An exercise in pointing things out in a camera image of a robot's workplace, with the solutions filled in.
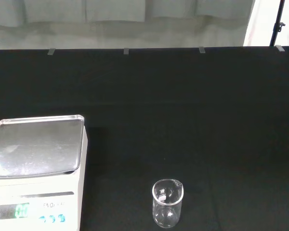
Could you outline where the black tripod stand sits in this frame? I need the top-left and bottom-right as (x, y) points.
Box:
(269, 0), (287, 47)

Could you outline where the white balance with steel pan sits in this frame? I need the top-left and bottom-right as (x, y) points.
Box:
(0, 115), (89, 231)

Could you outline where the pale board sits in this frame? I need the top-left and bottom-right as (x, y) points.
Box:
(243, 0), (289, 47)

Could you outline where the black bench cloth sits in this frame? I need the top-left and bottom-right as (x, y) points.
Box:
(0, 45), (289, 231)

